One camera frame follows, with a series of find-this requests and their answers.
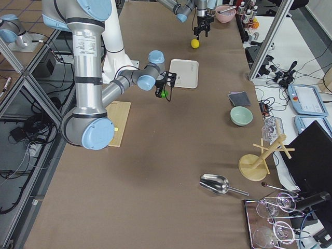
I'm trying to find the black glass tray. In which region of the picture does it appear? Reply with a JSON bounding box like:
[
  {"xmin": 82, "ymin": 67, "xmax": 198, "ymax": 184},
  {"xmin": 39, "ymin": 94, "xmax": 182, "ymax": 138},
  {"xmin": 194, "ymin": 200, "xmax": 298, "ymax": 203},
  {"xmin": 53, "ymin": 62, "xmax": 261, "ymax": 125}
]
[{"xmin": 244, "ymin": 192, "xmax": 314, "ymax": 248}]

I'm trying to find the wooden cup tree stand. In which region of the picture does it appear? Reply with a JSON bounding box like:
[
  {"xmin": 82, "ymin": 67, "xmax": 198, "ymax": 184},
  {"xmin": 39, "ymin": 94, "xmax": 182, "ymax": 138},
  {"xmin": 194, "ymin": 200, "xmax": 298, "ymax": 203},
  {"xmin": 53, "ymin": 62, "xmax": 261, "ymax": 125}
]
[{"xmin": 238, "ymin": 118, "xmax": 296, "ymax": 182}]

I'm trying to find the grey folded cloth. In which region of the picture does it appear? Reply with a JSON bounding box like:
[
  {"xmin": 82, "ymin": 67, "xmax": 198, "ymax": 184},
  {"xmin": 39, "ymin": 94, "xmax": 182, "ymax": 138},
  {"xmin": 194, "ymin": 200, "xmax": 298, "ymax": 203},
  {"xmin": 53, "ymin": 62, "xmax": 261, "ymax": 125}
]
[{"xmin": 228, "ymin": 91, "xmax": 251, "ymax": 107}]

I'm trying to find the white rabbit tray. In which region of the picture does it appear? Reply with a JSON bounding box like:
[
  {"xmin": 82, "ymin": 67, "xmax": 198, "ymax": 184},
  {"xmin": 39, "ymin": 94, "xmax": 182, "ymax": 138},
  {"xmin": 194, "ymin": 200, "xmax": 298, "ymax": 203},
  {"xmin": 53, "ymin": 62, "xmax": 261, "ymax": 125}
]
[{"xmin": 170, "ymin": 59, "xmax": 199, "ymax": 89}]

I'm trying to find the pink ribbed bowl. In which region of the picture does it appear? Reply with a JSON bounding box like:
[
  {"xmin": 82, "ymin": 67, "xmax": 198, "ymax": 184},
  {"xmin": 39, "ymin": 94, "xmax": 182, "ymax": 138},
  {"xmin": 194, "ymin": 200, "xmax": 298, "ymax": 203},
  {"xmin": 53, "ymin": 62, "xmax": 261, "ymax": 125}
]
[{"xmin": 215, "ymin": 5, "xmax": 237, "ymax": 23}]

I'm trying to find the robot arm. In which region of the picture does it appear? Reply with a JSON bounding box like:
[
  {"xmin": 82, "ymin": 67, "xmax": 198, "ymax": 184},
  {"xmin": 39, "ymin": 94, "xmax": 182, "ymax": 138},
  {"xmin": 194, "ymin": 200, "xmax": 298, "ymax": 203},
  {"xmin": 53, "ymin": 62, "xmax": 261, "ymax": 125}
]
[
  {"xmin": 157, "ymin": 0, "xmax": 216, "ymax": 40},
  {"xmin": 42, "ymin": 1, "xmax": 176, "ymax": 150}
]

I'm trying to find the bamboo cutting board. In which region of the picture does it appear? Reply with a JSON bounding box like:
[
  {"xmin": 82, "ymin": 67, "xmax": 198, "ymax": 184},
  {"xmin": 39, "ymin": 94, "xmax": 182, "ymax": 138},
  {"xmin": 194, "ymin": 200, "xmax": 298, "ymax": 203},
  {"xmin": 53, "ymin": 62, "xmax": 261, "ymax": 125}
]
[{"xmin": 106, "ymin": 101, "xmax": 131, "ymax": 147}]

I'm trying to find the blue teach pendant far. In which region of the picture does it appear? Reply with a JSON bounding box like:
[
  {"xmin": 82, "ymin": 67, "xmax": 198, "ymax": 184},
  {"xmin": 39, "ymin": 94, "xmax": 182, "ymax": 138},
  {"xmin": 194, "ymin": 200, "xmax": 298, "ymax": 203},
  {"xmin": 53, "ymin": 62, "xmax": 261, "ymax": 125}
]
[{"xmin": 287, "ymin": 85, "xmax": 328, "ymax": 117}]

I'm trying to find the black monitor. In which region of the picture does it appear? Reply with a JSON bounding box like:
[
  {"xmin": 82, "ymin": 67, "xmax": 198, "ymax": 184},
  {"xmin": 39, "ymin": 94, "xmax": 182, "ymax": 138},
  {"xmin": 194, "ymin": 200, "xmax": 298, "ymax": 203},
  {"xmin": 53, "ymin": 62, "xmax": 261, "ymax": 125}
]
[{"xmin": 283, "ymin": 121, "xmax": 332, "ymax": 193}]

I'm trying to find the mint green bowl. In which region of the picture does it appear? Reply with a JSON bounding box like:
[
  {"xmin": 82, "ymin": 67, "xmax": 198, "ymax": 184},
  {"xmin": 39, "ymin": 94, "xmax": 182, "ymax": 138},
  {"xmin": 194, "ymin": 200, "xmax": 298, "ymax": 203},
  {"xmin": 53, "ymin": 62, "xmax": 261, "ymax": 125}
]
[{"xmin": 230, "ymin": 106, "xmax": 253, "ymax": 126}]

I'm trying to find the green lime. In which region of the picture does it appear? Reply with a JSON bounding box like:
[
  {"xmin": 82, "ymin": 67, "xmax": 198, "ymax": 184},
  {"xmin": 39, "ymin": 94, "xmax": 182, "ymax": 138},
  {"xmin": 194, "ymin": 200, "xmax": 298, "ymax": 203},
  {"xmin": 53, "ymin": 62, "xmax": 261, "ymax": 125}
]
[{"xmin": 161, "ymin": 90, "xmax": 169, "ymax": 98}]

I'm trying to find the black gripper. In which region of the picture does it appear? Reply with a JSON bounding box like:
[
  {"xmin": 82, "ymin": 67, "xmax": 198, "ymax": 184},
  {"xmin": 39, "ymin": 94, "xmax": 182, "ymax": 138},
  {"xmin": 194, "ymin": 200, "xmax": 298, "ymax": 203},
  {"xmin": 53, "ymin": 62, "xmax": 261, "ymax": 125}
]
[
  {"xmin": 155, "ymin": 72, "xmax": 177, "ymax": 102},
  {"xmin": 193, "ymin": 16, "xmax": 214, "ymax": 39}
]

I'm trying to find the blue teach pendant near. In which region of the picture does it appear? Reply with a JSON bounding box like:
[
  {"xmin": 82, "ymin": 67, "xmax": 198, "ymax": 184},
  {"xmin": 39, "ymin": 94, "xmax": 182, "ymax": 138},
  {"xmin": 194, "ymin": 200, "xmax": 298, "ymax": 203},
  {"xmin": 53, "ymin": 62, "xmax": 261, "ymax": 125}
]
[{"xmin": 294, "ymin": 115, "xmax": 331, "ymax": 136}]

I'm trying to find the silver metal scoop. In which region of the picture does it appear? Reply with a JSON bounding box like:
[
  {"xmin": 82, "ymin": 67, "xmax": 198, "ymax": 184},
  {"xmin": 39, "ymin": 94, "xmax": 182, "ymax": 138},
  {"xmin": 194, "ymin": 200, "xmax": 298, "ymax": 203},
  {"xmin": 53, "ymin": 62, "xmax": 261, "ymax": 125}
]
[{"xmin": 199, "ymin": 174, "xmax": 250, "ymax": 196}]

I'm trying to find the yellow lemon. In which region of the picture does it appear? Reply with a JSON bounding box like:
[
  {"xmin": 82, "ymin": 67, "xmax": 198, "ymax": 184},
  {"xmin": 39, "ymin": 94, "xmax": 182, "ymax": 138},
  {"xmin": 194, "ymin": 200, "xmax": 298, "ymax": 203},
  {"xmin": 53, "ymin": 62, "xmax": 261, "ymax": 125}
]
[{"xmin": 190, "ymin": 39, "xmax": 200, "ymax": 49}]

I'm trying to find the blue teach pendant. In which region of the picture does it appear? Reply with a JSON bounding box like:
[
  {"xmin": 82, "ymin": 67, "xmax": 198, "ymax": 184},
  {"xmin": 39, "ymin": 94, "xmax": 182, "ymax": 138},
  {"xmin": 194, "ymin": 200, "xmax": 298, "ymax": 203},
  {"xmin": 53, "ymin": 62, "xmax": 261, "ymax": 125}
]
[
  {"xmin": 287, "ymin": 85, "xmax": 328, "ymax": 117},
  {"xmin": 294, "ymin": 115, "xmax": 331, "ymax": 136}
]

